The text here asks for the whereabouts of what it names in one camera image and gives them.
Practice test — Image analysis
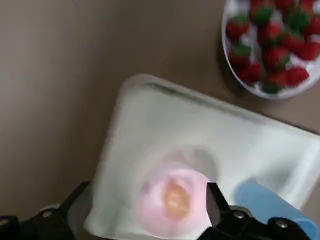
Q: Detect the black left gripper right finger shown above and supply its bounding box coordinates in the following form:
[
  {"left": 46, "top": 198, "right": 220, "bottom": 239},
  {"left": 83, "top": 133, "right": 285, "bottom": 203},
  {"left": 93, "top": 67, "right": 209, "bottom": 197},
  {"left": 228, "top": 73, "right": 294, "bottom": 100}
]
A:
[{"left": 199, "top": 181, "right": 312, "bottom": 240}]

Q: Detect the pink bowl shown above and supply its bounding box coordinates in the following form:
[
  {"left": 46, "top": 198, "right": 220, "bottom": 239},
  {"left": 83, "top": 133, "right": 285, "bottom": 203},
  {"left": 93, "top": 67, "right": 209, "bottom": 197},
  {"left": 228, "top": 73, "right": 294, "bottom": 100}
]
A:
[{"left": 134, "top": 166, "right": 213, "bottom": 238}]

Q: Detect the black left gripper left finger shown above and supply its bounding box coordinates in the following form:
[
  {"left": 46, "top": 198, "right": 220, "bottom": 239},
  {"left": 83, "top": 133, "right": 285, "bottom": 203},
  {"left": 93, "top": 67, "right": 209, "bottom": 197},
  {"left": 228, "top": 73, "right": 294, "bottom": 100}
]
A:
[{"left": 0, "top": 181, "right": 91, "bottom": 240}]

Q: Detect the blue cup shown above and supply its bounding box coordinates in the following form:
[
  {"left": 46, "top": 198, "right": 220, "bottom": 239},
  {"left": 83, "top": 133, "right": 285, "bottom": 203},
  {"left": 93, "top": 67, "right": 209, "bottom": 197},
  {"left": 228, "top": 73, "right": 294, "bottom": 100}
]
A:
[{"left": 232, "top": 182, "right": 316, "bottom": 237}]

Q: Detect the white plate of strawberries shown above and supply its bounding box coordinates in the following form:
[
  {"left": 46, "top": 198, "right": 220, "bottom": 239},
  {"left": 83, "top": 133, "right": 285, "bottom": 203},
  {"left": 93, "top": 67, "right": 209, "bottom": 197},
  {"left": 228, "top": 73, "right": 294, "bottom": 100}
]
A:
[{"left": 221, "top": 0, "right": 320, "bottom": 101}]

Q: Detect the brown egg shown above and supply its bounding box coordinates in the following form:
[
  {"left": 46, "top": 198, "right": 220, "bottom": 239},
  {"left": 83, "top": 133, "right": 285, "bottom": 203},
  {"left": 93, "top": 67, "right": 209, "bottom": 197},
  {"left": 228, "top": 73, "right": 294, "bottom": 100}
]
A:
[{"left": 161, "top": 182, "right": 192, "bottom": 218}]

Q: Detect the white rectangular tray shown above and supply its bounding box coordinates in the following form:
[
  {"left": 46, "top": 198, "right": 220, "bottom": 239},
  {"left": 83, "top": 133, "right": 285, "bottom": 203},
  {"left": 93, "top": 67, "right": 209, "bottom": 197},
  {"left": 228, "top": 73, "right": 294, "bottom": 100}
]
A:
[{"left": 83, "top": 73, "right": 320, "bottom": 238}]

